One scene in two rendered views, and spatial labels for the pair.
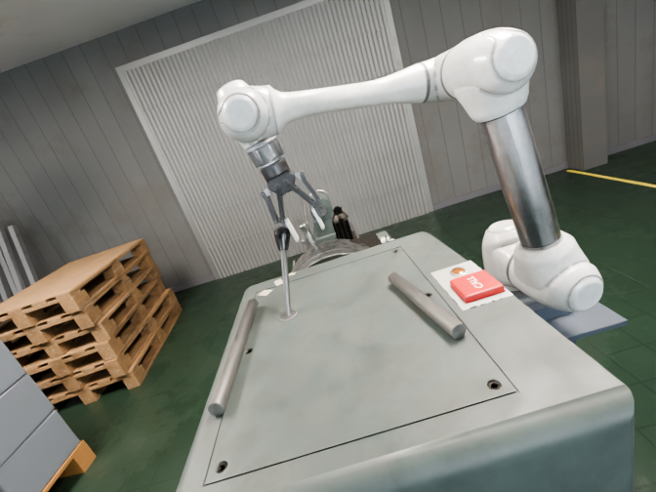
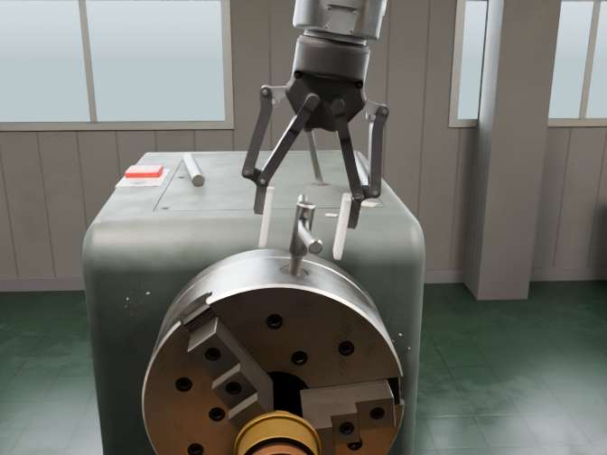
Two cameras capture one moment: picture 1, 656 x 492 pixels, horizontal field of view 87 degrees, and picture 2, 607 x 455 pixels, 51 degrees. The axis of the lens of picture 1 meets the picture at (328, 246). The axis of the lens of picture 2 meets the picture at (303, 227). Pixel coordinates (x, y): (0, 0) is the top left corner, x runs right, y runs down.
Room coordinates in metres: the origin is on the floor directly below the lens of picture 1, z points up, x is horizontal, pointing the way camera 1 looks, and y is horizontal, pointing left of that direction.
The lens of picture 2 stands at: (1.62, -0.03, 1.51)
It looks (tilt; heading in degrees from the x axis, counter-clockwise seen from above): 17 degrees down; 174
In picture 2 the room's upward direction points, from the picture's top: straight up
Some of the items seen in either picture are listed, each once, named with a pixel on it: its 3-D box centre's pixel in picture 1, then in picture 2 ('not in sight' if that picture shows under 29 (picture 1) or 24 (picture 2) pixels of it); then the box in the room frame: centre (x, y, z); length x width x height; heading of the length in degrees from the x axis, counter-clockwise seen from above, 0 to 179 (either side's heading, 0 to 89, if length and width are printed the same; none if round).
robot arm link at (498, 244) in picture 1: (510, 253); not in sight; (1.02, -0.58, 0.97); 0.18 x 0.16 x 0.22; 3
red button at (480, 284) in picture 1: (475, 287); (144, 173); (0.46, -0.20, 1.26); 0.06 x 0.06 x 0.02; 88
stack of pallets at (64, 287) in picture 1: (96, 317); not in sight; (3.17, 2.37, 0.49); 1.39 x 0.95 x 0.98; 1
